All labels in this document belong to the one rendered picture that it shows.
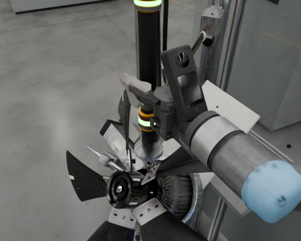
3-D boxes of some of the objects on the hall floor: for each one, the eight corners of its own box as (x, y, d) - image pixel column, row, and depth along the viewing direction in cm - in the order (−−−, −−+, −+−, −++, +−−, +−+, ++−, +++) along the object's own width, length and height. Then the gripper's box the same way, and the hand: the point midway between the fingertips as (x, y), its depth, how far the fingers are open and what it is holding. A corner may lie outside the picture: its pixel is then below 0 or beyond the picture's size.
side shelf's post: (208, 248, 194) (230, 173, 140) (211, 253, 192) (236, 179, 137) (203, 252, 193) (224, 177, 138) (207, 257, 190) (230, 182, 136)
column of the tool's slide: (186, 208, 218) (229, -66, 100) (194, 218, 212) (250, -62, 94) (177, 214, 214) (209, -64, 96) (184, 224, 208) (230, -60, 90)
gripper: (169, 172, 45) (110, 105, 58) (232, 139, 50) (165, 85, 64) (172, 133, 39) (105, 69, 52) (242, 101, 45) (166, 50, 58)
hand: (141, 68), depth 56 cm, fingers open, 7 cm apart
